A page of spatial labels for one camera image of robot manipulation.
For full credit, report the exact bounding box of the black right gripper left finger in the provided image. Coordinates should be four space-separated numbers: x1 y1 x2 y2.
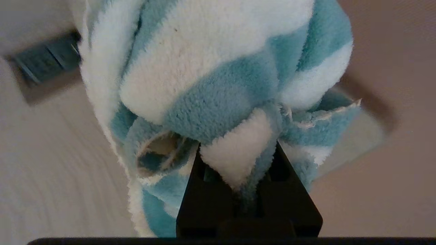
176 143 239 239

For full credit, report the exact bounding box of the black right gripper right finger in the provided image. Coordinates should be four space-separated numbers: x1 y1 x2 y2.
257 141 323 238

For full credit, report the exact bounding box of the striped green white towel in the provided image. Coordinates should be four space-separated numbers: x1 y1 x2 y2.
79 0 362 238

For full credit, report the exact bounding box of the blue-grey tissue box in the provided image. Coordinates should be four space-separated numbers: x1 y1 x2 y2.
12 31 82 85

